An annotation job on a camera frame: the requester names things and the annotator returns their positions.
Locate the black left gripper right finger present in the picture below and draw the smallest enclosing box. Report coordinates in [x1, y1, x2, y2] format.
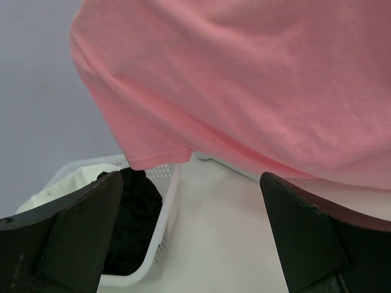
[260, 172, 390, 292]

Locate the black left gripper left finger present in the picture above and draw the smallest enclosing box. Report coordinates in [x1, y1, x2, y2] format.
[1, 172, 123, 292]

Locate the white tank top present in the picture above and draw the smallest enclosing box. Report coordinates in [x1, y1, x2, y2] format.
[16, 164, 125, 214]

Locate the pink t shirt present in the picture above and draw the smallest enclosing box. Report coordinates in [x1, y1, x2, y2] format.
[70, 1, 390, 189]

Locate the black t shirt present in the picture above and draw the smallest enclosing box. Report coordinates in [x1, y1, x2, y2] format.
[103, 167, 163, 276]

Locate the white plastic basket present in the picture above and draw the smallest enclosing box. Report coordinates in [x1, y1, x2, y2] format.
[45, 154, 184, 288]

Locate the metal clothes rack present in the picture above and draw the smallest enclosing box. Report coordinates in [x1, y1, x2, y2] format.
[194, 151, 261, 182]

